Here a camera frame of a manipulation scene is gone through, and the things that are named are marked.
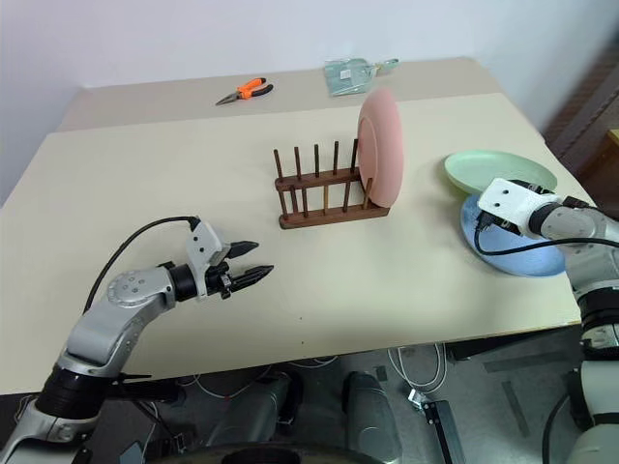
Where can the pink plate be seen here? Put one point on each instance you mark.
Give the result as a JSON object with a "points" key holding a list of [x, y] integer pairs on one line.
{"points": [[384, 145]]}

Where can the black metal bar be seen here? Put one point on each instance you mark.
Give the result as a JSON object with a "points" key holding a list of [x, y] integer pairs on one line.
{"points": [[442, 430]]}

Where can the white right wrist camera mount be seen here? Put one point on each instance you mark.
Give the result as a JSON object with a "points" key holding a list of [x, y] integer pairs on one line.
{"points": [[505, 195]]}

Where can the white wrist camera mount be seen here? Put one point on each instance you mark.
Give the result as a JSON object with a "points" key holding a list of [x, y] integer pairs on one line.
{"points": [[203, 241], [505, 195]]}

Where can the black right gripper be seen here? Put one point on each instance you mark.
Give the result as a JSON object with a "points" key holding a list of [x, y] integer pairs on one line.
{"points": [[493, 223]]}

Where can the green plate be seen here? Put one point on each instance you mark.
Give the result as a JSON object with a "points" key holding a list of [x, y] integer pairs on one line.
{"points": [[483, 166]]}

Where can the brown wooden dish rack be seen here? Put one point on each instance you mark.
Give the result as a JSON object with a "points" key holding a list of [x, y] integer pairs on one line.
{"points": [[329, 217]]}

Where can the black round rim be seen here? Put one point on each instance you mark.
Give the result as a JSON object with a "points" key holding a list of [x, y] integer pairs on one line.
{"points": [[280, 455]]}

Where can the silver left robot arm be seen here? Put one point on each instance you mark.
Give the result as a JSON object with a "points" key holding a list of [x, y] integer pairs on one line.
{"points": [[97, 333]]}

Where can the blue plate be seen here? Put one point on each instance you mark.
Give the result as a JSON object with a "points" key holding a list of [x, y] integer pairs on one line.
{"points": [[522, 261]]}

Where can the dark grey rounded shape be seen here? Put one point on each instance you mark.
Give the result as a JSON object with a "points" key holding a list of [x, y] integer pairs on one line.
{"points": [[370, 420], [256, 415]]}

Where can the black clip on arm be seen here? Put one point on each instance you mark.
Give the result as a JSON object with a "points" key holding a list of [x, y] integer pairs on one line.
{"points": [[140, 389]]}

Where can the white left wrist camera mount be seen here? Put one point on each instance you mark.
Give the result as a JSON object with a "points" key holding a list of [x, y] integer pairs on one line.
{"points": [[203, 241]]}

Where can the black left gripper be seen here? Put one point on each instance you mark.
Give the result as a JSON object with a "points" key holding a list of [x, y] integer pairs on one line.
{"points": [[220, 280]]}

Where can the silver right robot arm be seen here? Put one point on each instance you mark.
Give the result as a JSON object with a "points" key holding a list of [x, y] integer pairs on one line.
{"points": [[595, 270]]}

